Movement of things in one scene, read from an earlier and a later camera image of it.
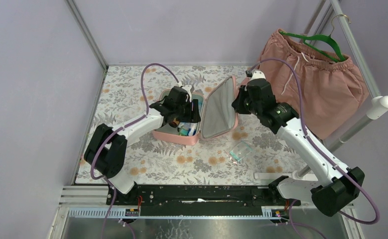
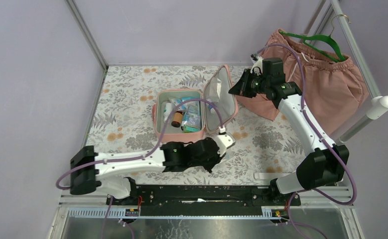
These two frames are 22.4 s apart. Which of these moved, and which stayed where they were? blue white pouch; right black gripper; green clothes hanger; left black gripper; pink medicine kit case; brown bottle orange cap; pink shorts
Moved: right black gripper; blue white pouch; pink medicine kit case; left black gripper
Stayed: brown bottle orange cap; pink shorts; green clothes hanger
